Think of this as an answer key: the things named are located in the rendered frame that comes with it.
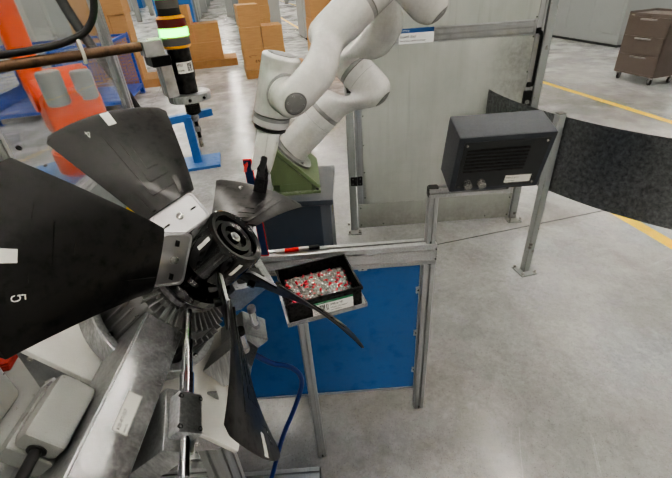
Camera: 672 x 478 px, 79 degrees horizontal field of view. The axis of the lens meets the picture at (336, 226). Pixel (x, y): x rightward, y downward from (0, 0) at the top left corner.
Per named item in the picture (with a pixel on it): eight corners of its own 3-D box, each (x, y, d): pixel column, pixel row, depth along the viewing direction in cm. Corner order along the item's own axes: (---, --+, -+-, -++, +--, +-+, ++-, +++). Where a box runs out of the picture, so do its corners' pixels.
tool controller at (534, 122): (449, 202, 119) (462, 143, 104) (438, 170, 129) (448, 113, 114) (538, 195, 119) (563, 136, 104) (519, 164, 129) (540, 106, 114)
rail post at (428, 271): (414, 408, 175) (423, 264, 133) (412, 400, 178) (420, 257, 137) (423, 408, 175) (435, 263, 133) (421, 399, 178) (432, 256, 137)
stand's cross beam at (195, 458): (142, 481, 104) (136, 473, 102) (147, 465, 107) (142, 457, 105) (214, 475, 104) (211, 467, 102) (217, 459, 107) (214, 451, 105)
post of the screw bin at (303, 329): (319, 458, 159) (295, 307, 117) (317, 451, 162) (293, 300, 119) (326, 456, 160) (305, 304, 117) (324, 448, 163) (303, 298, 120)
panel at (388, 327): (218, 403, 169) (175, 281, 134) (219, 400, 171) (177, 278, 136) (414, 388, 169) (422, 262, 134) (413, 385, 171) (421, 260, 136)
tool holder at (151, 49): (164, 110, 64) (145, 43, 59) (151, 102, 69) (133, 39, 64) (218, 98, 68) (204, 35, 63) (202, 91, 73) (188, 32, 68)
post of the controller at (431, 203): (425, 244, 130) (429, 189, 119) (423, 239, 132) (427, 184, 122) (435, 243, 130) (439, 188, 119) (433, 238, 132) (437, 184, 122)
